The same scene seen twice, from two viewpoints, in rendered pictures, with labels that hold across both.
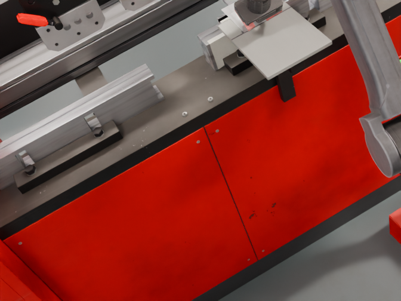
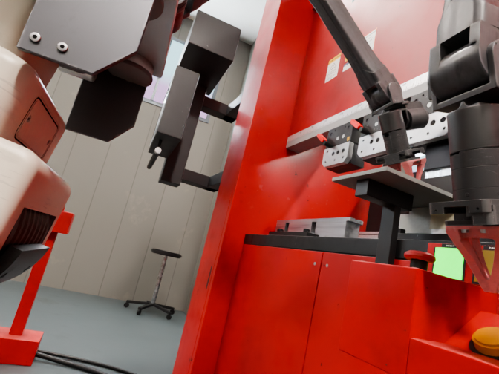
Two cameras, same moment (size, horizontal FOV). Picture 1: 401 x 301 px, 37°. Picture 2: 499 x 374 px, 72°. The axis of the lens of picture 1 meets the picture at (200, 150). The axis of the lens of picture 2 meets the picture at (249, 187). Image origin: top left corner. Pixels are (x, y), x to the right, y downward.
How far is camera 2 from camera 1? 167 cm
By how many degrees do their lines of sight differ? 90
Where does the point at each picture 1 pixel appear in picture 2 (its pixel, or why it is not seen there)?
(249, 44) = not seen: hidden behind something
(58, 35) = (328, 156)
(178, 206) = (281, 320)
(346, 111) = not seen: outside the picture
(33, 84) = not seen: hidden behind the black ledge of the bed
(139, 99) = (335, 231)
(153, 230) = (264, 324)
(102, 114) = (318, 227)
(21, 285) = (218, 254)
